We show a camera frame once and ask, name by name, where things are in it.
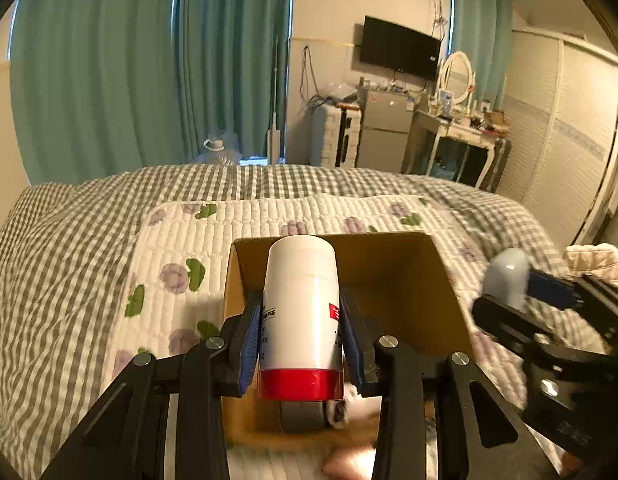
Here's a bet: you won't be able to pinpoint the white floral quilted mat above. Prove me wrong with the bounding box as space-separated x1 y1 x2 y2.
100 193 565 480

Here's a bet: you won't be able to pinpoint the hanging black cables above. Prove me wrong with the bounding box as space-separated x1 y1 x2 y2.
298 45 323 114

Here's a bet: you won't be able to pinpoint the brown cardboard box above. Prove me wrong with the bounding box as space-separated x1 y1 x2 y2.
222 232 473 451

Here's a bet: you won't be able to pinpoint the clear water jug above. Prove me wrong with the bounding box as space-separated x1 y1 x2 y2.
193 131 243 167

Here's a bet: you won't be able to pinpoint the silver small refrigerator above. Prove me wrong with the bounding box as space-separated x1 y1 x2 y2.
357 89 414 172

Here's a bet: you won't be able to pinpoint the grey checkered bedspread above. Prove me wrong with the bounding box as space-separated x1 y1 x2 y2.
0 165 573 479

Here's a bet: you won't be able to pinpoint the black wall television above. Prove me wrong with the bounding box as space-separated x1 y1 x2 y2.
359 16 441 81

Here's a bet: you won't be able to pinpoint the teal window curtain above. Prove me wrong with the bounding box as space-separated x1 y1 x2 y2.
10 0 292 184

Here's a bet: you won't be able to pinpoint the red patterned card box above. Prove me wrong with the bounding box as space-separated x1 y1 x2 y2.
322 443 376 480

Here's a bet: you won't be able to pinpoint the white dressing table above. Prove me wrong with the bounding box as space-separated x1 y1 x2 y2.
400 110 498 188

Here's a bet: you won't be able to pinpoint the white oval mirror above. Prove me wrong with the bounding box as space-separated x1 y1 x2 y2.
436 51 475 105

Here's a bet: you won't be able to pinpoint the white louvred wardrobe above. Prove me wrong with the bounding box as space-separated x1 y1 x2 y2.
497 28 618 248

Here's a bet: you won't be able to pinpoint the white power adapter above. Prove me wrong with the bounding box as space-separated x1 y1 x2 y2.
324 382 382 429

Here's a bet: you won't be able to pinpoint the white bottle red cap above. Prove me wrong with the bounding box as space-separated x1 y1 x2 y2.
258 235 344 402

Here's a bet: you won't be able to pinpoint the teal side curtain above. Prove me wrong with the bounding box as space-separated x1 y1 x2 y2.
450 0 513 110

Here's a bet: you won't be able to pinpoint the grey metal case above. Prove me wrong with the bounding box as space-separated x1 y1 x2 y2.
280 401 329 432

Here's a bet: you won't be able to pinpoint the white suitcase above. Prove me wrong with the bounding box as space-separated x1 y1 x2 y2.
310 104 362 169

